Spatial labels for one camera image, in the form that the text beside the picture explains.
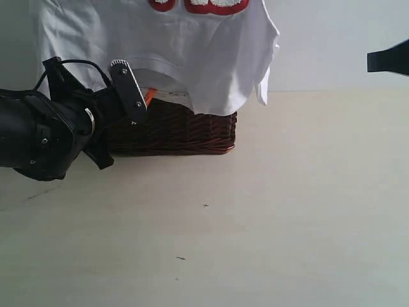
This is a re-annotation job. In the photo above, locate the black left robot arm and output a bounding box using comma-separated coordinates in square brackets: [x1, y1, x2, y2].
[1, 57, 148, 182]

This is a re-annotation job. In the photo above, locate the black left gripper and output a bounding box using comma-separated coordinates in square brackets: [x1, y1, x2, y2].
[72, 59, 147, 150]

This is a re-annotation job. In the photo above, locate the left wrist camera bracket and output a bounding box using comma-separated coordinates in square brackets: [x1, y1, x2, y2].
[43, 57, 114, 169]

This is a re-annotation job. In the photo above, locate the dark red wicker basket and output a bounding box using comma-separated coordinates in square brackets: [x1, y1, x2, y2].
[107, 99, 237, 156]

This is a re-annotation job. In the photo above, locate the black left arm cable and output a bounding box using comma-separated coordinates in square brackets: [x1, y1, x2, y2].
[33, 59, 114, 93]

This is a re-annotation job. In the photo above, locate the orange neck label tag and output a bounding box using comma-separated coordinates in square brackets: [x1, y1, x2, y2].
[144, 88, 157, 108]

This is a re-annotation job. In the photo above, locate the white t-shirt red print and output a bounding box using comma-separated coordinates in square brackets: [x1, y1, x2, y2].
[29, 1, 279, 116]

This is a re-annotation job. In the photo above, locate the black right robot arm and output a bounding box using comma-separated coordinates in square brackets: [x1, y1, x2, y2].
[367, 40, 409, 76]

